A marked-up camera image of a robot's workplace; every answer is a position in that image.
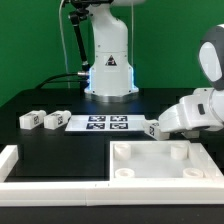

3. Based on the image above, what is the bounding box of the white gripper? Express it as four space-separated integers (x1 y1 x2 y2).
158 94 214 132

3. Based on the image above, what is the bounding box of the white square tabletop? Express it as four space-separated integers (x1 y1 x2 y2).
110 141 223 179

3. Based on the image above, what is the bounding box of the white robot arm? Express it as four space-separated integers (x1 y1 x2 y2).
85 0 224 133

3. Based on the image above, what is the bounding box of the white U-shaped obstacle fence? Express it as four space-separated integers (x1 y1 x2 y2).
0 145 224 207

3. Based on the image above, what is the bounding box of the white marker tag sheet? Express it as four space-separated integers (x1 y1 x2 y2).
66 115 145 132

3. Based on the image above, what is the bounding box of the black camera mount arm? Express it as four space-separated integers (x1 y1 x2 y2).
62 0 114 71

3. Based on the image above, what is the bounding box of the white cable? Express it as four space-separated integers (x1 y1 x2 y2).
58 0 72 90

